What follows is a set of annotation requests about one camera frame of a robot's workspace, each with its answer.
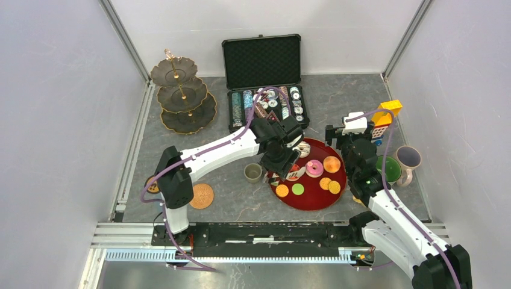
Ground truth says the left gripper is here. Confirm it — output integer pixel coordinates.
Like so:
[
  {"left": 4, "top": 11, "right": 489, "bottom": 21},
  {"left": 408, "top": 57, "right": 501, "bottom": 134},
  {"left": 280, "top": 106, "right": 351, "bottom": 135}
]
[{"left": 258, "top": 141, "right": 301, "bottom": 182}]

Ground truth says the red frosted donut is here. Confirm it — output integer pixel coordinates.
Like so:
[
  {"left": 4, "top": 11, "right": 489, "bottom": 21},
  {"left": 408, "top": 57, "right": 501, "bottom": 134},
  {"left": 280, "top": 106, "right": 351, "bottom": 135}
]
[{"left": 286, "top": 164, "right": 306, "bottom": 182}]

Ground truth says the pink frosted donut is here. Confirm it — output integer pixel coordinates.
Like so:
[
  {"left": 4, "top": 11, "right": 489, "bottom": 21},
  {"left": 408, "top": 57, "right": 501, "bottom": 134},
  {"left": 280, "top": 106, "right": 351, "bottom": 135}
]
[{"left": 305, "top": 160, "right": 324, "bottom": 178}]

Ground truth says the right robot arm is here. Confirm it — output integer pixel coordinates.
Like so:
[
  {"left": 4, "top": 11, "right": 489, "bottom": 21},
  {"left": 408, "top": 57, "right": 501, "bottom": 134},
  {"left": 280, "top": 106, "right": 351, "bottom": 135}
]
[{"left": 325, "top": 122, "right": 472, "bottom": 288}]

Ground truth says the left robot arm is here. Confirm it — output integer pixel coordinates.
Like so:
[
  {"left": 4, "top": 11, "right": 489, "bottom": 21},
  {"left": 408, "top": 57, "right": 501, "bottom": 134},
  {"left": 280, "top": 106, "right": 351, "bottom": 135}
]
[{"left": 153, "top": 117, "right": 304, "bottom": 246}]

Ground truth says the white striped donut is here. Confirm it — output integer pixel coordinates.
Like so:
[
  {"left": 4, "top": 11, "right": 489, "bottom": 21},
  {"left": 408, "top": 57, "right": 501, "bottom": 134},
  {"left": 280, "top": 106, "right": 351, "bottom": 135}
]
[{"left": 296, "top": 141, "right": 311, "bottom": 158}]

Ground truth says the toy block tower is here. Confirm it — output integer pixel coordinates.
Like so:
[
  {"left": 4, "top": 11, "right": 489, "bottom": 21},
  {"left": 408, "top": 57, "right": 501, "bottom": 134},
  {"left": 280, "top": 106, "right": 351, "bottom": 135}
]
[{"left": 371, "top": 99, "right": 403, "bottom": 146}]

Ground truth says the orange peach bun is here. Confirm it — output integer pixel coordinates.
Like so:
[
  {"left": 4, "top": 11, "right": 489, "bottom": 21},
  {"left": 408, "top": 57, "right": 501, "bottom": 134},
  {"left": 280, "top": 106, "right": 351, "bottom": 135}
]
[{"left": 322, "top": 156, "right": 341, "bottom": 173}]

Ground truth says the green bowl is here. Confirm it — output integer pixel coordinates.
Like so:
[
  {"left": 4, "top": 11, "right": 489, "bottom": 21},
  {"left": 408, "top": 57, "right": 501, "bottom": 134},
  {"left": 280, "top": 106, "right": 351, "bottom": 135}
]
[{"left": 376, "top": 155, "right": 402, "bottom": 185}]

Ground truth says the small grey-green cup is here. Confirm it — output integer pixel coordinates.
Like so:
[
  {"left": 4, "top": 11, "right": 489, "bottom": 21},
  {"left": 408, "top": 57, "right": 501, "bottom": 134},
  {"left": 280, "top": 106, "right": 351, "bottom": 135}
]
[{"left": 243, "top": 163, "right": 263, "bottom": 184}]

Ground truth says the orange waffle biscuit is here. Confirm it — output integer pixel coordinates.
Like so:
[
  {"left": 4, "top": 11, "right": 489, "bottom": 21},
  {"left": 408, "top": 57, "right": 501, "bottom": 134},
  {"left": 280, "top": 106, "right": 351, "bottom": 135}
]
[{"left": 328, "top": 181, "right": 341, "bottom": 194}]

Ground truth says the beige purple mug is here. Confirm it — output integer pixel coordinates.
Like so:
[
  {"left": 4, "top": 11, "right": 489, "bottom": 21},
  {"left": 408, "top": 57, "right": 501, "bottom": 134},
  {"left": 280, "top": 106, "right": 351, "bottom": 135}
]
[{"left": 394, "top": 146, "right": 422, "bottom": 187}]

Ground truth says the orange round biscuit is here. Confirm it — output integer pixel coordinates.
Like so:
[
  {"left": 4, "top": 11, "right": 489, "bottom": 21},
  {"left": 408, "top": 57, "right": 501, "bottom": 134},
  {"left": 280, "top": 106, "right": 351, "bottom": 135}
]
[{"left": 319, "top": 178, "right": 331, "bottom": 191}]

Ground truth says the yellow round cookie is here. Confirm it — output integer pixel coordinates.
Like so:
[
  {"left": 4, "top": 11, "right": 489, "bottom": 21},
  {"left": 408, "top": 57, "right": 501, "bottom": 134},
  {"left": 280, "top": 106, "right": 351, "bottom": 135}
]
[{"left": 275, "top": 184, "right": 289, "bottom": 198}]

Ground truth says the yellow cup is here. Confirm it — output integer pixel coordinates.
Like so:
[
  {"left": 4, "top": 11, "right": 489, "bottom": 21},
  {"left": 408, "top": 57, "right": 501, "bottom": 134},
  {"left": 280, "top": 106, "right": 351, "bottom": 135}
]
[{"left": 353, "top": 196, "right": 363, "bottom": 205}]

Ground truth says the red round tray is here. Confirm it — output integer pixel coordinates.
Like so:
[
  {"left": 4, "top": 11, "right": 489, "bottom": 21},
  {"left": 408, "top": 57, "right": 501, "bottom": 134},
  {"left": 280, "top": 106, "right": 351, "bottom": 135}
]
[{"left": 266, "top": 138, "right": 347, "bottom": 211}]

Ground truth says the green macaron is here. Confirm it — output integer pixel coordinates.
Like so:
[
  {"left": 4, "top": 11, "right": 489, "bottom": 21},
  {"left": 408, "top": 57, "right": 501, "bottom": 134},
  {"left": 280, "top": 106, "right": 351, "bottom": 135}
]
[{"left": 291, "top": 183, "right": 305, "bottom": 196}]

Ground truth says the black poker chip case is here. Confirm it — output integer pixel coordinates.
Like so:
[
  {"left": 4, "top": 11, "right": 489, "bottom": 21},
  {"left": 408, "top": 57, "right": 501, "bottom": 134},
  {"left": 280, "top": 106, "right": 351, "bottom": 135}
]
[{"left": 221, "top": 34, "right": 310, "bottom": 132}]

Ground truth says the three-tier dessert stand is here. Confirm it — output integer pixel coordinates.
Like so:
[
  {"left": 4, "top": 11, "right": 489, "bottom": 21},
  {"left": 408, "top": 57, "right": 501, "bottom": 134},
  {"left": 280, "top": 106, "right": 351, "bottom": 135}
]
[{"left": 150, "top": 49, "right": 217, "bottom": 135}]

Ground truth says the woven coaster front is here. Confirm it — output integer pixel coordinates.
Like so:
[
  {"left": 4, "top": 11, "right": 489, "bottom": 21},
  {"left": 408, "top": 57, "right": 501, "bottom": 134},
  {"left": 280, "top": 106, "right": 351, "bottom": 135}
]
[{"left": 189, "top": 184, "right": 215, "bottom": 210}]

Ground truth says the orange black coaster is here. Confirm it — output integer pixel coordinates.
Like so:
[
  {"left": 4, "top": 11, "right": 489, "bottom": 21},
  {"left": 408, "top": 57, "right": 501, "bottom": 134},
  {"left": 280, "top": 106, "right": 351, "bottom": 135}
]
[{"left": 144, "top": 176, "right": 160, "bottom": 194}]

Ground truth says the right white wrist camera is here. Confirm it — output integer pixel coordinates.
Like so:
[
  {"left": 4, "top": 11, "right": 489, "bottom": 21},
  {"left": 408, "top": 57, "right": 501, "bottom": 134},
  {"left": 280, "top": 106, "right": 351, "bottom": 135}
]
[{"left": 342, "top": 111, "right": 368, "bottom": 135}]

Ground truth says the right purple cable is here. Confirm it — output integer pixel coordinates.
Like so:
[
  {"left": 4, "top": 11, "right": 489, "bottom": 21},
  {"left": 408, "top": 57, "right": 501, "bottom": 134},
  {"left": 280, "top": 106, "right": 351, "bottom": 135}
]
[{"left": 345, "top": 110, "right": 462, "bottom": 289}]

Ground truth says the purple cable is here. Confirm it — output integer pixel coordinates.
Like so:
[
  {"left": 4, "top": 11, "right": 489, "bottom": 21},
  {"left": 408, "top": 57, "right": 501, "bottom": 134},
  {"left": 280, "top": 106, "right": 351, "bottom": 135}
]
[
  {"left": 345, "top": 110, "right": 462, "bottom": 289},
  {"left": 139, "top": 86, "right": 294, "bottom": 273}
]

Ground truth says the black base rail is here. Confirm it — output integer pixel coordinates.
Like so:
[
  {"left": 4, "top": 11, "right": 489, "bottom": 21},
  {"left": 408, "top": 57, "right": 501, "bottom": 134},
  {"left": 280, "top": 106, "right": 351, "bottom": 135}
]
[{"left": 151, "top": 222, "right": 372, "bottom": 272}]

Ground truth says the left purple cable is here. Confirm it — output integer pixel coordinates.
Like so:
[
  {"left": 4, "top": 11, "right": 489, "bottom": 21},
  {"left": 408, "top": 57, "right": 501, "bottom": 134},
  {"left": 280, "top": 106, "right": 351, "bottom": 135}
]
[{"left": 139, "top": 86, "right": 294, "bottom": 273}]

